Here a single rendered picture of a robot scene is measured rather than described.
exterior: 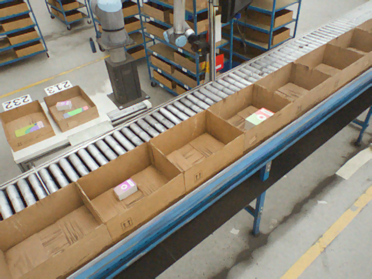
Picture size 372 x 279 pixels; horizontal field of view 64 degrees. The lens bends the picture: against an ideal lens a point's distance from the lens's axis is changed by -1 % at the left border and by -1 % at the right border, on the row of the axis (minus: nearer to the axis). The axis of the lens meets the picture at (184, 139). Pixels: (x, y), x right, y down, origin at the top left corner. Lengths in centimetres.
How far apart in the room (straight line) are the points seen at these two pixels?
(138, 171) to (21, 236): 60
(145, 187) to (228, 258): 100
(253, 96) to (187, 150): 58
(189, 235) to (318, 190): 142
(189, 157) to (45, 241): 79
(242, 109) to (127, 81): 87
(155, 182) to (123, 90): 96
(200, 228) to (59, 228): 70
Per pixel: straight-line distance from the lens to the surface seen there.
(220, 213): 173
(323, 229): 254
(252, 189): 184
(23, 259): 150
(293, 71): 223
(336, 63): 252
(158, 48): 366
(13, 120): 258
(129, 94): 233
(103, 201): 153
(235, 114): 192
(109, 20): 212
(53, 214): 152
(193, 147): 169
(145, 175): 158
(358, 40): 286
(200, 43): 235
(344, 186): 286
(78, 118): 224
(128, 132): 208
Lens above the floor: 204
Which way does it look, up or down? 41 degrees down
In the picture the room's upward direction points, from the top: 5 degrees counter-clockwise
